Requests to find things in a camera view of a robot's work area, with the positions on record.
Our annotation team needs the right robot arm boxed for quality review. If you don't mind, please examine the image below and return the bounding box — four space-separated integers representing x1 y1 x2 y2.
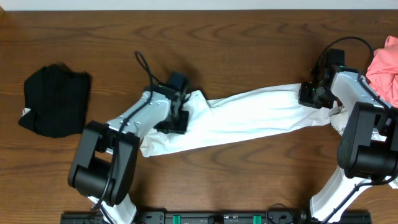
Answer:
298 49 397 223

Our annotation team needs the pink garment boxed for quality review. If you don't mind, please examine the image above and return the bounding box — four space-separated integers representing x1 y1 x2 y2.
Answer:
366 35 398 107

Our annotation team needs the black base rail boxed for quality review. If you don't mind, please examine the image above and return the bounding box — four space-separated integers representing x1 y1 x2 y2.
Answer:
60 202 373 224

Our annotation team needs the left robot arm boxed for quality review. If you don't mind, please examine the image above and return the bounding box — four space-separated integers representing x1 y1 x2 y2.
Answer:
68 73 189 223

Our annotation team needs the folded black garment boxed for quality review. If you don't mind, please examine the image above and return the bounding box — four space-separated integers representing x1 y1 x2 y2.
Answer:
18 64 91 138

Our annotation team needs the white printed t-shirt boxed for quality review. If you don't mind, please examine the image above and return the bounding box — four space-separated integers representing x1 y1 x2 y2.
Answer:
140 83 339 157

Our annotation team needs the white fern-print garment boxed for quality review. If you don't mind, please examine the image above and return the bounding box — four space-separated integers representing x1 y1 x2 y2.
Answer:
329 105 398 190

